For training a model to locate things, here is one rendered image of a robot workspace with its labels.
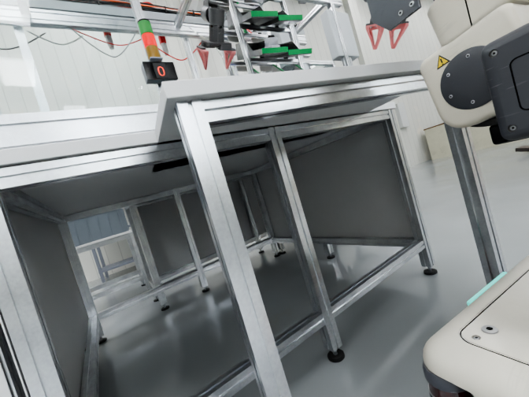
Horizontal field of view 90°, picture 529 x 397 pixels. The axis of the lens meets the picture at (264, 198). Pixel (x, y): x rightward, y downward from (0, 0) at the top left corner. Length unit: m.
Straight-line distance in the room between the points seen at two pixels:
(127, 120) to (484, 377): 0.91
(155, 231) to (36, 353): 1.83
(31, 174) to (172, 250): 1.88
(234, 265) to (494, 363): 0.44
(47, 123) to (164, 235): 1.79
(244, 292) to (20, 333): 0.43
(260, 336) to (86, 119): 0.66
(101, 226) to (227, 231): 2.35
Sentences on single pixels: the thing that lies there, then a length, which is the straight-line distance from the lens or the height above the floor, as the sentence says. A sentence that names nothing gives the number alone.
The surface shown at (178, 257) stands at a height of 0.26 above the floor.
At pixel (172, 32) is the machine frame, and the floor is 2.01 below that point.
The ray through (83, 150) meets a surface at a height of 0.84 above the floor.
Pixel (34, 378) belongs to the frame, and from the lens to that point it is 0.75.
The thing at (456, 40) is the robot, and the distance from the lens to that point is 0.66.
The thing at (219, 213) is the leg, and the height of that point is 0.62.
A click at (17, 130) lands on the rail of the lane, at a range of 0.82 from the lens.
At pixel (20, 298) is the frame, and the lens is 0.72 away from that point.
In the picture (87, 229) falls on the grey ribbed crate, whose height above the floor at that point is 0.73.
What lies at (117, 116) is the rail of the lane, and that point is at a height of 0.94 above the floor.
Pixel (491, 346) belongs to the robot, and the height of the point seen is 0.28.
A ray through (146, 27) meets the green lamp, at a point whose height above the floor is 1.38.
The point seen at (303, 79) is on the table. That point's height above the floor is 0.84.
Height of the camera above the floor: 0.65
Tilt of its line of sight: 2 degrees down
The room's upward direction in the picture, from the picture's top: 17 degrees counter-clockwise
